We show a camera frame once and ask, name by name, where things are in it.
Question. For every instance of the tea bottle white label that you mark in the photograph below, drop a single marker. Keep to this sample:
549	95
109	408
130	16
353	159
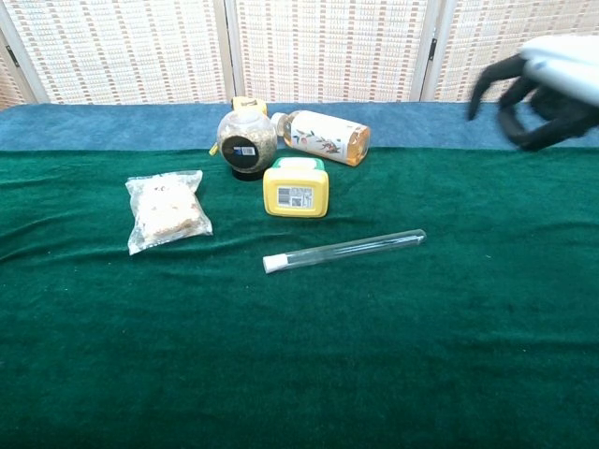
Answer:
327	135

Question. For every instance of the white stopper cap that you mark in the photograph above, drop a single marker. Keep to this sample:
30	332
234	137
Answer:
271	264

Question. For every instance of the yellow container green lid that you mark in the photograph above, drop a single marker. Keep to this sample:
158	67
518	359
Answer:
295	196

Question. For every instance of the blue cloth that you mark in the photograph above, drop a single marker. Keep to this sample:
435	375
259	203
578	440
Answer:
117	126

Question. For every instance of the clear plastic snack bag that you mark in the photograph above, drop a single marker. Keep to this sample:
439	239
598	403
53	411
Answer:
168	210

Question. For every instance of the woven bamboo screen panel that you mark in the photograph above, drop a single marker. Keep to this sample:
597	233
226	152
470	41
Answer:
7	79
126	47
472	37
327	47

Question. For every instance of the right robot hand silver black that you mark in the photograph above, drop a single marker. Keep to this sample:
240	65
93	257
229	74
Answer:
566	70

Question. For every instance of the transparent glass test tube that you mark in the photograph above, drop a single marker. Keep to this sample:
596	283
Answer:
355	248

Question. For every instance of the round clear jar black lid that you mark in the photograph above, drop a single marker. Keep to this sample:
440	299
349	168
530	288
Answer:
248	135

